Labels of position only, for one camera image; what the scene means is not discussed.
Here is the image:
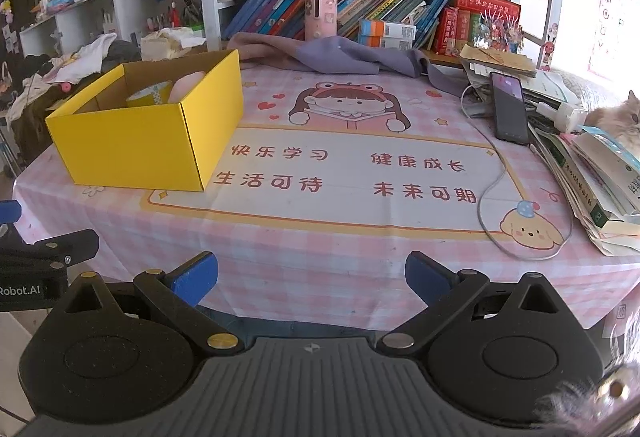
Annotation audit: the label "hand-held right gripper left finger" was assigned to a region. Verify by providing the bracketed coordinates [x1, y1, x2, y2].
[62, 251, 246, 354]

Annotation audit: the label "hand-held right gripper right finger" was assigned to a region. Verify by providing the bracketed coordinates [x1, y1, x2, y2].
[376, 251, 568, 352]

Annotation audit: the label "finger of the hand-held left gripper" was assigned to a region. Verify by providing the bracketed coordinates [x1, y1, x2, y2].
[0, 229, 101, 268]
[0, 200, 22, 227]

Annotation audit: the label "yellow cardboard box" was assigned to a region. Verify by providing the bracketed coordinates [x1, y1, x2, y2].
[45, 48, 245, 192]

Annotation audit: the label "yellow tape roll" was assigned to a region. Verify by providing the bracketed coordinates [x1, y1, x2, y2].
[125, 82, 173, 108]

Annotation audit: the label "pink plush toy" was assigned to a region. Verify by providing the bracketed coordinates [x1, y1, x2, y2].
[167, 71, 207, 104]

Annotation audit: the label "dark clothes pile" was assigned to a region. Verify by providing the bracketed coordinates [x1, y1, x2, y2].
[0, 39, 143, 158]

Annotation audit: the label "white printed shirt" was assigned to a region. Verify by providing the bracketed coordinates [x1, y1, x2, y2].
[42, 33, 118, 85]

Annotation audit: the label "stack of papers and books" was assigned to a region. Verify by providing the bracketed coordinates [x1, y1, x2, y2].
[460, 44, 640, 258]

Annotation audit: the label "black smartphone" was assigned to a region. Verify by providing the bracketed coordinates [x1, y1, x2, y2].
[489, 72, 531, 146]

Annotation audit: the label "white power adapter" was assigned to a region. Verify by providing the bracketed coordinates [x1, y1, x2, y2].
[537, 101, 587, 134]

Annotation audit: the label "cream crumpled paper bag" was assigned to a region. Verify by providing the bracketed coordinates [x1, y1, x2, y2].
[140, 27, 207, 62]

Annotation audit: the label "orange blue medicine box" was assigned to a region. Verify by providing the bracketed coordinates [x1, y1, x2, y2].
[360, 19, 417, 39]
[359, 36, 416, 50]

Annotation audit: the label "purple cloth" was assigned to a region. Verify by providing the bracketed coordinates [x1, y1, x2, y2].
[226, 32, 468, 98]

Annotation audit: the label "group of pens and stationery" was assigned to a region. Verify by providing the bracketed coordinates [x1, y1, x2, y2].
[145, 0, 205, 30]

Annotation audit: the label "red thick dictionaries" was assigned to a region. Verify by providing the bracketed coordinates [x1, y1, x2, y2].
[432, 0, 522, 55]

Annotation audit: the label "colourful figure box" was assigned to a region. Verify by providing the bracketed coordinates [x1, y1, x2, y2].
[470, 12, 525, 52]

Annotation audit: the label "pink cartoon tumbler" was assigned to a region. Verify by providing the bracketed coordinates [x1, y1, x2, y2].
[305, 0, 340, 42]

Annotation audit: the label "row of colourful books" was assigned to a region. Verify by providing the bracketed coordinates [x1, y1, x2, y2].
[222, 0, 453, 52]

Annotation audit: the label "white charging cable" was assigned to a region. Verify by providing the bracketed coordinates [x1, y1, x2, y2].
[460, 84, 573, 262]

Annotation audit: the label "alphabet wall poster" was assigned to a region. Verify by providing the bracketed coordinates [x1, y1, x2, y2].
[587, 0, 640, 82]

